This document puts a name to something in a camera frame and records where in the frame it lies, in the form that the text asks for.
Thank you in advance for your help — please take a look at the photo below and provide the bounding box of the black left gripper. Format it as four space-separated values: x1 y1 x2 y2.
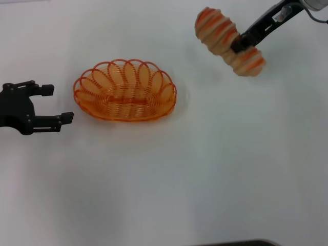
0 79 74 136

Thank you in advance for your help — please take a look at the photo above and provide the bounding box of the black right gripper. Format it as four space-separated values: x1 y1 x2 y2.
231 0 306 54

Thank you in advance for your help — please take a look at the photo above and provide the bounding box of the striped toy bread loaf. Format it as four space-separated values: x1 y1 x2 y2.
194 7 267 77

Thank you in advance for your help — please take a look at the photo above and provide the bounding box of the orange woven plastic basket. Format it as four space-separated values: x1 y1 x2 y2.
73 58 177 124

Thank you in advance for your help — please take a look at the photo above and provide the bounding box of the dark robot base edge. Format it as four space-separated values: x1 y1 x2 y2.
202 239 278 246

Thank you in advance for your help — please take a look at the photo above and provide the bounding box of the clear plastic cable connector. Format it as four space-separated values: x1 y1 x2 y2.
273 6 293 22

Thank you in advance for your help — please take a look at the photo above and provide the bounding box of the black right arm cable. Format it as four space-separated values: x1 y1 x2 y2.
306 9 328 25

